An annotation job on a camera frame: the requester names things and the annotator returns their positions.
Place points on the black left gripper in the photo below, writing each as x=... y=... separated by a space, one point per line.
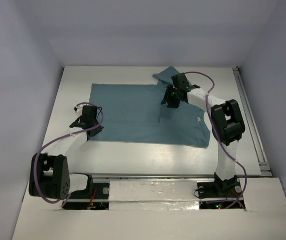
x=93 y=130

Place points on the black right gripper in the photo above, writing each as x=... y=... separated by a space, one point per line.
x=167 y=98

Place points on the teal t-shirt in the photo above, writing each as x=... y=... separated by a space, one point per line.
x=134 y=113

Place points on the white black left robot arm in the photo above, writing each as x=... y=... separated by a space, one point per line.
x=49 y=174

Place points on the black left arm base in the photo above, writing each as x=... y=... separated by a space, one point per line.
x=94 y=197

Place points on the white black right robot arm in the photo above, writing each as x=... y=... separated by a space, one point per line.
x=227 y=128

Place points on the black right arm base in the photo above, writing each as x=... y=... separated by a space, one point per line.
x=210 y=198

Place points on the white foam cover block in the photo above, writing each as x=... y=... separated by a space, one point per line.
x=152 y=195

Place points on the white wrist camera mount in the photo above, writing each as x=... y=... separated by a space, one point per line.
x=79 y=105

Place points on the aluminium front rail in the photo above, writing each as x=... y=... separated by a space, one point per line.
x=145 y=175

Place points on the aluminium rail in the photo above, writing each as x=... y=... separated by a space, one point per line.
x=259 y=149
x=145 y=175

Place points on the aluminium right side rail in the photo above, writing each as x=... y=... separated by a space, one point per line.
x=259 y=149

